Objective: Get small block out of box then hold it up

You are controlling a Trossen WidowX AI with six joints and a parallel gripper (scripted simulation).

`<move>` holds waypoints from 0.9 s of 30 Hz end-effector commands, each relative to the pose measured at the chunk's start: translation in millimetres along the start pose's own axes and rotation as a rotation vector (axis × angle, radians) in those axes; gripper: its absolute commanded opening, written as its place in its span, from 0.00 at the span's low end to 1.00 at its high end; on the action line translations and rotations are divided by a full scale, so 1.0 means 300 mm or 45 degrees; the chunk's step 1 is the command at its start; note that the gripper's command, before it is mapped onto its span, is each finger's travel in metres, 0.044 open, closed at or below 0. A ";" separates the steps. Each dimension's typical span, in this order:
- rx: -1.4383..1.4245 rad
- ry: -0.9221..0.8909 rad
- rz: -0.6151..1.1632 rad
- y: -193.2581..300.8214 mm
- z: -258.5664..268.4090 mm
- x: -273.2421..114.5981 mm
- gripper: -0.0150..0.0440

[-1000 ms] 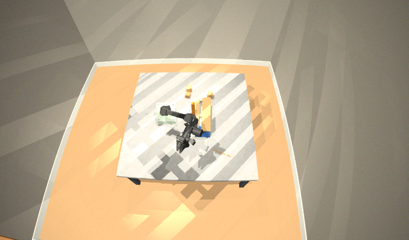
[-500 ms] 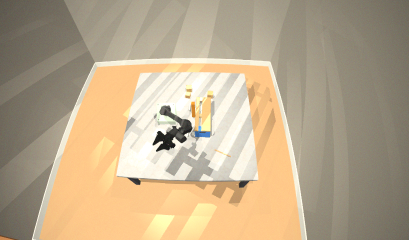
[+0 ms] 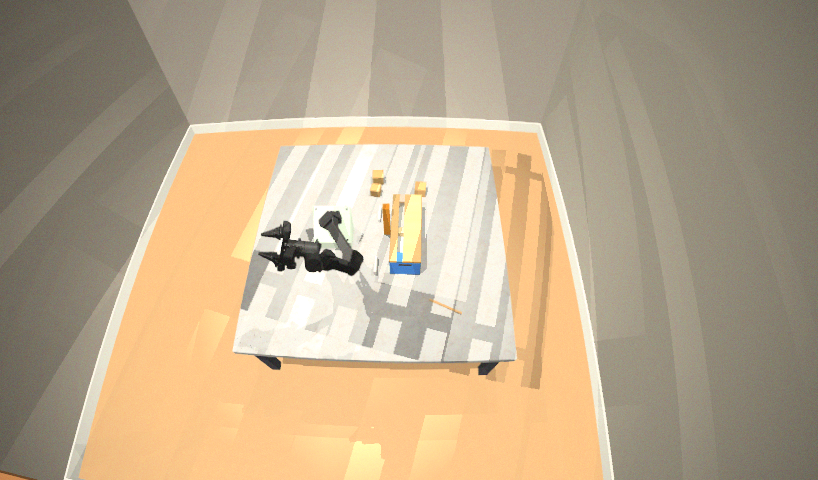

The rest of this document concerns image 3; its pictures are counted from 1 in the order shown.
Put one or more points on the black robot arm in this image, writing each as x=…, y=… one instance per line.
x=314, y=261

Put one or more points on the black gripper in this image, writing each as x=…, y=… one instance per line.
x=281, y=232

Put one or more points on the brown rectangular block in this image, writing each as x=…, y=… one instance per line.
x=386, y=218

